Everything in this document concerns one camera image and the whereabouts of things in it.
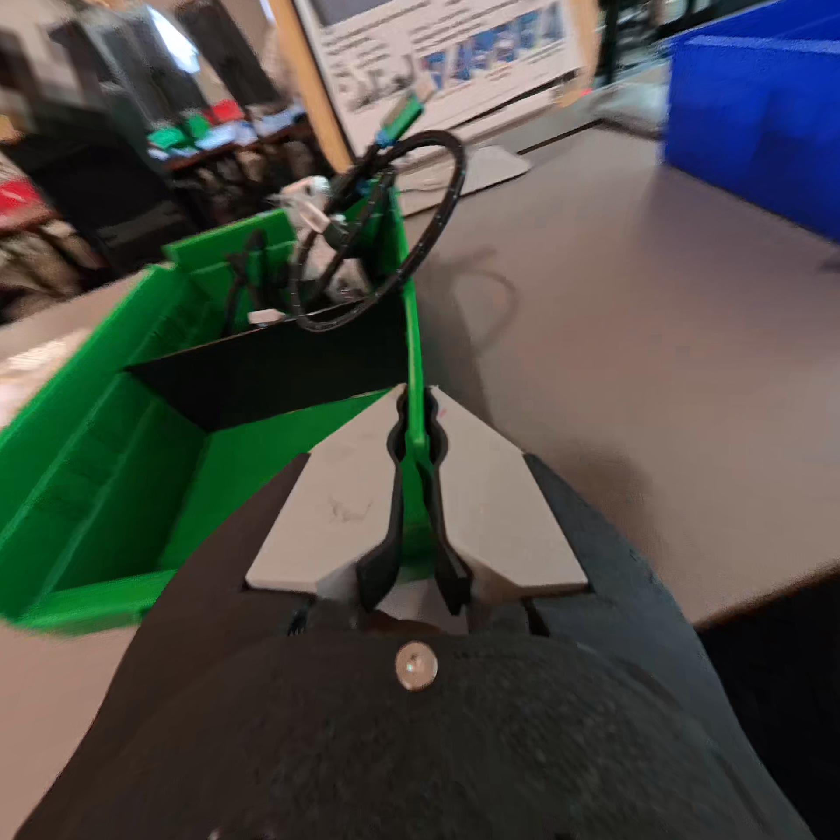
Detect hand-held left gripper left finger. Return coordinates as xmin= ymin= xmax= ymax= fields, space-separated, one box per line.
xmin=245 ymin=385 xmax=406 ymax=613

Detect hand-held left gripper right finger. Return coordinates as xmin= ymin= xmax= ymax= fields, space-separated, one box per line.
xmin=428 ymin=386 xmax=589 ymax=616

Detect green plastic bin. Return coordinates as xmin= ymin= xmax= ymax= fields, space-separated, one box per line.
xmin=0 ymin=187 xmax=426 ymax=639

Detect braided usb cable green plugs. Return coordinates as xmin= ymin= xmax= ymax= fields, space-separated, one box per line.
xmin=287 ymin=92 xmax=468 ymax=333

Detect blue plastic bin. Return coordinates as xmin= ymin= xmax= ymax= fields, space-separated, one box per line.
xmin=663 ymin=0 xmax=840 ymax=244

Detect wooden document board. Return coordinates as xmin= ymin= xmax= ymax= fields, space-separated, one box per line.
xmin=269 ymin=0 xmax=603 ymax=173

